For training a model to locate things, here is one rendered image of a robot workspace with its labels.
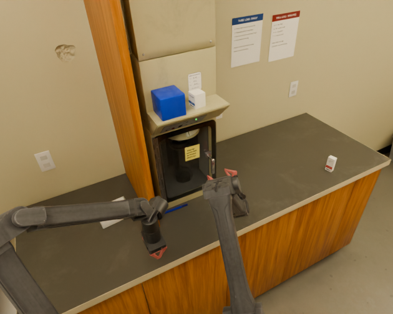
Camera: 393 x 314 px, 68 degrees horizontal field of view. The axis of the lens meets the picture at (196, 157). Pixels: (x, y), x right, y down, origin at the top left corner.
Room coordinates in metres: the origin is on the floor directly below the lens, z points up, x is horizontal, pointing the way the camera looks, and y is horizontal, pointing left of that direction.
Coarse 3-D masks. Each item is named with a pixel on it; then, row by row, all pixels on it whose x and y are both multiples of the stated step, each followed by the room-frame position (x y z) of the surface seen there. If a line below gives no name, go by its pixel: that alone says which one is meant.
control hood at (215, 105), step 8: (208, 96) 1.17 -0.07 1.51; (216, 96) 1.16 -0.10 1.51; (208, 104) 1.09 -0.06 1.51; (216, 104) 1.09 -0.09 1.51; (224, 104) 1.08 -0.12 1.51; (152, 112) 1.05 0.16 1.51; (192, 112) 1.03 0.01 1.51; (200, 112) 1.03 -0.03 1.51; (208, 112) 1.05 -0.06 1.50; (216, 112) 1.10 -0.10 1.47; (152, 120) 1.00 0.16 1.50; (160, 120) 0.98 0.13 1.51; (168, 120) 0.98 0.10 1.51; (176, 120) 0.98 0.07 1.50; (184, 120) 1.01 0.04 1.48; (152, 128) 1.01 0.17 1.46; (160, 128) 0.98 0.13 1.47
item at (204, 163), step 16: (192, 128) 1.12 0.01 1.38; (208, 128) 1.16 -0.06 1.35; (160, 144) 1.06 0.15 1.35; (176, 144) 1.09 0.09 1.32; (192, 144) 1.12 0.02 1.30; (208, 144) 1.16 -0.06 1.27; (176, 160) 1.09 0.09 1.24; (192, 160) 1.12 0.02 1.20; (208, 160) 1.16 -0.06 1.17; (176, 176) 1.08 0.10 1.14; (192, 176) 1.12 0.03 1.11; (176, 192) 1.08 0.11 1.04; (192, 192) 1.11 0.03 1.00
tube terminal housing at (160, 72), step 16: (208, 48) 1.18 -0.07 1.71; (144, 64) 1.06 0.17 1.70; (160, 64) 1.09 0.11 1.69; (176, 64) 1.12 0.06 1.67; (192, 64) 1.15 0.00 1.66; (208, 64) 1.18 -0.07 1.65; (144, 80) 1.06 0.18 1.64; (160, 80) 1.09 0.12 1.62; (176, 80) 1.11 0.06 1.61; (208, 80) 1.18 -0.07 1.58; (144, 96) 1.05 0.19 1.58; (144, 112) 1.09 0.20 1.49; (144, 128) 1.13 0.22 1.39
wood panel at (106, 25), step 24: (96, 0) 1.12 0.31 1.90; (96, 24) 1.22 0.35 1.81; (120, 24) 0.95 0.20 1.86; (96, 48) 1.35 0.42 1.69; (120, 48) 0.94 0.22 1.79; (120, 72) 0.98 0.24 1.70; (120, 96) 1.06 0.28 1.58; (120, 120) 1.17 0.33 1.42; (120, 144) 1.31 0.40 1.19; (144, 144) 0.95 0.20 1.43; (144, 168) 0.94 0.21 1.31; (144, 192) 0.99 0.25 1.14
